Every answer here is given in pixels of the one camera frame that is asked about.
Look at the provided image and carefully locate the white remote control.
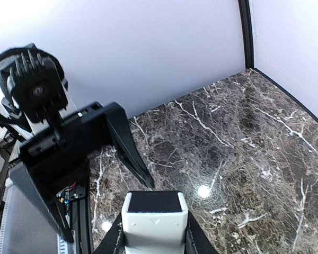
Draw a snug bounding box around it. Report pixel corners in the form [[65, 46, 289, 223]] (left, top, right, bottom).
[[121, 190, 188, 254]]

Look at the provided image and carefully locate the white slotted cable duct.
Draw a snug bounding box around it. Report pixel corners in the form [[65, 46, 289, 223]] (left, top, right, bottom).
[[57, 235, 76, 254]]

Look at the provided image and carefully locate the black front rail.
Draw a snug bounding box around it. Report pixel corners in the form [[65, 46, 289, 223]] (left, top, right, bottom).
[[69, 179, 93, 254]]

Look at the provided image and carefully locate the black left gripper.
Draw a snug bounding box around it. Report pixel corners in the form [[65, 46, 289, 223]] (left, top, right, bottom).
[[9, 102, 154, 243]]

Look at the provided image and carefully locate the black right corner post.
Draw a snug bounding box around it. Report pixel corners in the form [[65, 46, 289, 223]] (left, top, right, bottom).
[[238, 0, 254, 69]]

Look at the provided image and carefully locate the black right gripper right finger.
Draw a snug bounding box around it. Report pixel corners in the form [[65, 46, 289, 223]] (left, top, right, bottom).
[[184, 211, 219, 254]]

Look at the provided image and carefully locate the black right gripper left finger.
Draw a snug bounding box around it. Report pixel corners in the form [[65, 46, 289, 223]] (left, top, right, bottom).
[[92, 213, 125, 254]]

